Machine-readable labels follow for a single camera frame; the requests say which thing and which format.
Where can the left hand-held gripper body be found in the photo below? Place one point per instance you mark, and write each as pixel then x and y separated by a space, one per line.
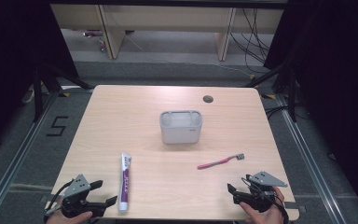
pixel 74 199

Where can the light wooden bench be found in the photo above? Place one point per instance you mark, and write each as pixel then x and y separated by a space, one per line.
pixel 167 18

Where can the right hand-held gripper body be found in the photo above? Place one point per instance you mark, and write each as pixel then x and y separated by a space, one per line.
pixel 256 197

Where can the grey plastic toothbrush holder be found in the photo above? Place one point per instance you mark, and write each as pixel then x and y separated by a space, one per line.
pixel 180 132

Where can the small bottle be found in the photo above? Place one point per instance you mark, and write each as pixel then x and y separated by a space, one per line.
pixel 102 45

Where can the black metal stand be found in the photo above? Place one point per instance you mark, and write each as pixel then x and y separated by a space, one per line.
pixel 292 93
pixel 37 93

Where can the person's right hand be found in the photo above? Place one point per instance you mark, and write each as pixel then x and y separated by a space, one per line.
pixel 267 217

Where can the aluminium floor rail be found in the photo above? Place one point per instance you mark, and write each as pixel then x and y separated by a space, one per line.
pixel 310 165
pixel 15 161

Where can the person's left hand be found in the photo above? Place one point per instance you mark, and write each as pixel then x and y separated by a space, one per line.
pixel 65 219

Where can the pink toothbrush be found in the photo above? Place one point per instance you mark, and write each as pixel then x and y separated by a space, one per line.
pixel 217 162

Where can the grey tape strip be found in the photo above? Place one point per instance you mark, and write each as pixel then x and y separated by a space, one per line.
pixel 293 206
pixel 51 198

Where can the yellow tape piece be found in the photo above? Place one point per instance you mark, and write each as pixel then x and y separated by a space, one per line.
pixel 65 94
pixel 268 96

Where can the dark curtain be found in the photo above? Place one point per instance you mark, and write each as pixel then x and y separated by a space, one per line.
pixel 9 56
pixel 338 77

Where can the white purple toothpaste tube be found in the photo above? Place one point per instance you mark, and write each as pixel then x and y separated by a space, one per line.
pixel 125 183

